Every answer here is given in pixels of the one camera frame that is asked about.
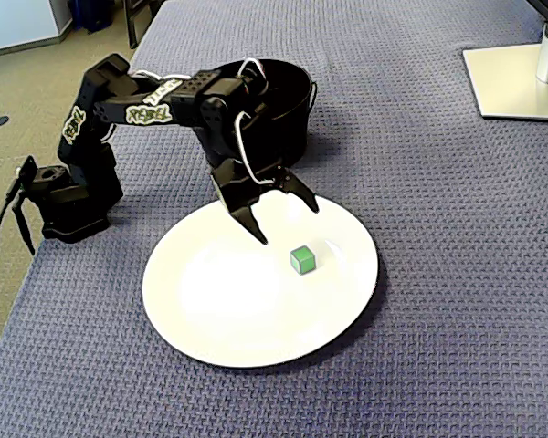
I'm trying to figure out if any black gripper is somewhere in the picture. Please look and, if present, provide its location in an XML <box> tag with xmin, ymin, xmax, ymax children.
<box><xmin>200</xmin><ymin>109</ymin><xmax>320</xmax><ymax>245</ymax></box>

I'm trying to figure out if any green cube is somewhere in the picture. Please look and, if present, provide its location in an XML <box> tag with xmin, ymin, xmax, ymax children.
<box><xmin>290</xmin><ymin>245</ymin><xmax>317</xmax><ymax>276</ymax></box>

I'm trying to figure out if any white round plate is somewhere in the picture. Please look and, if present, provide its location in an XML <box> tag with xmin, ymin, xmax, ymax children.
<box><xmin>141</xmin><ymin>189</ymin><xmax>380</xmax><ymax>370</ymax></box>

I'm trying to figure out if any black metal bucket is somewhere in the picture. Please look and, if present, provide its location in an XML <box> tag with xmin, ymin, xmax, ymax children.
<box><xmin>195</xmin><ymin>57</ymin><xmax>320</xmax><ymax>170</ymax></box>

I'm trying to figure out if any blue-grey woven table cloth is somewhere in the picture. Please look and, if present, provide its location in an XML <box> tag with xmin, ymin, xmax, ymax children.
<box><xmin>0</xmin><ymin>0</ymin><xmax>548</xmax><ymax>438</ymax></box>

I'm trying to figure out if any white monitor stand base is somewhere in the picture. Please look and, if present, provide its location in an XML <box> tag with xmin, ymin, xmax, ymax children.
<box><xmin>461</xmin><ymin>43</ymin><xmax>548</xmax><ymax>121</ymax></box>

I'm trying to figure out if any blue bin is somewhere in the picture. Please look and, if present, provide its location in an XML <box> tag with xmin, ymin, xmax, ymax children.
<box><xmin>67</xmin><ymin>0</ymin><xmax>116</xmax><ymax>32</ymax></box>

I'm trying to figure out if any white servo cable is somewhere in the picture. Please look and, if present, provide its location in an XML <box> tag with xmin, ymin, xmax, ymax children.
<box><xmin>234</xmin><ymin>110</ymin><xmax>284</xmax><ymax>187</ymax></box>

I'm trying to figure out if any dark chair frame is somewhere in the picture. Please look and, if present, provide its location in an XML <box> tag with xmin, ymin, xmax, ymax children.
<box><xmin>121</xmin><ymin>0</ymin><xmax>165</xmax><ymax>50</ymax></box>

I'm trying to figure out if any thin black cable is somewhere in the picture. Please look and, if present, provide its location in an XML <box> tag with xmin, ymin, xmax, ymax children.
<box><xmin>11</xmin><ymin>193</ymin><xmax>37</xmax><ymax>256</ymax></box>

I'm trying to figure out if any white wall panel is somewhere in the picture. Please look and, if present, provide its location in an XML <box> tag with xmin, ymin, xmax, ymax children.
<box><xmin>0</xmin><ymin>0</ymin><xmax>69</xmax><ymax>59</ymax></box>

